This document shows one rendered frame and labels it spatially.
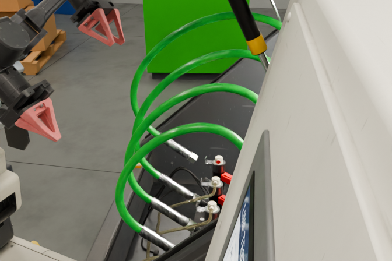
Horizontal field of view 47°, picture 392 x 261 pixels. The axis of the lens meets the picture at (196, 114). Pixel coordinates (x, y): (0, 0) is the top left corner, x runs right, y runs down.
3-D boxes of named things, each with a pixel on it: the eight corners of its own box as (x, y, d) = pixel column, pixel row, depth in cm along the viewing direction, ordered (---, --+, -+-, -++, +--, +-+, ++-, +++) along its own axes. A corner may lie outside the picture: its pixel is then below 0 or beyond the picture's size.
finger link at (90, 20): (133, 34, 103) (107, 1, 103) (118, 35, 96) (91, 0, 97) (112, 52, 105) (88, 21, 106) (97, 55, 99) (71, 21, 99)
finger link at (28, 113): (53, 141, 81) (17, 101, 80) (34, 160, 85) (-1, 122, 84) (76, 125, 86) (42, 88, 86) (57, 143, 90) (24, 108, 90)
